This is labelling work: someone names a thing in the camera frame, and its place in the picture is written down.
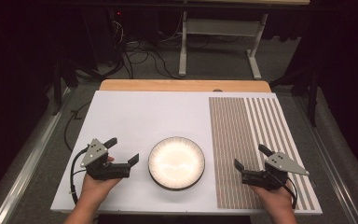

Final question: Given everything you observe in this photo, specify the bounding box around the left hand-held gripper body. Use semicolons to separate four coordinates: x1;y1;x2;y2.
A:
79;138;131;181

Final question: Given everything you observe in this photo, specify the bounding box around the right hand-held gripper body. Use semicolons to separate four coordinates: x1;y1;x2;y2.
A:
241;151;310;191

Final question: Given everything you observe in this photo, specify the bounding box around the person's left hand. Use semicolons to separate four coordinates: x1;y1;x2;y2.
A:
79;156;123;207

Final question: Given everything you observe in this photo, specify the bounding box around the person's right hand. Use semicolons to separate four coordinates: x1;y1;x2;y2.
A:
249;182;295;216

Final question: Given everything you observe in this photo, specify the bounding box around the brown striped placemat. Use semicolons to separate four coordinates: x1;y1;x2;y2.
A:
208;96;315;210

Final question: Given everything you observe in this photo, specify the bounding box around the white board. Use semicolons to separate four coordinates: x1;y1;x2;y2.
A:
49;90;324;216

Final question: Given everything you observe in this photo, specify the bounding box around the dark metal stand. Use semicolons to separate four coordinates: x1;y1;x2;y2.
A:
50;58;79;117
269;62;321;128

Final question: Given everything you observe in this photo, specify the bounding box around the wooden table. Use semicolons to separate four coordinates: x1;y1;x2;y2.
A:
99;78;272;93

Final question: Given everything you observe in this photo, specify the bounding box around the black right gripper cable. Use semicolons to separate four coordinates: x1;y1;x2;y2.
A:
268;171;299;210

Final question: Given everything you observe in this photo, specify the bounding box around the black floor cable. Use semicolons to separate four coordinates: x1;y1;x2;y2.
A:
63;100;93;153

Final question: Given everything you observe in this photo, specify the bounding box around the metal floor rail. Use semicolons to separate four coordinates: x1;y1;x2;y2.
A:
294;95;358;224
0;88;73;224

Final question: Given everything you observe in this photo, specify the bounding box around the bundle of black floor cables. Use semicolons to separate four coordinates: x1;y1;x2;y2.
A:
103;18;183;80

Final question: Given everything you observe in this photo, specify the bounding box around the white metal desk frame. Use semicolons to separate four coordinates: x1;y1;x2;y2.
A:
178;10;269;80

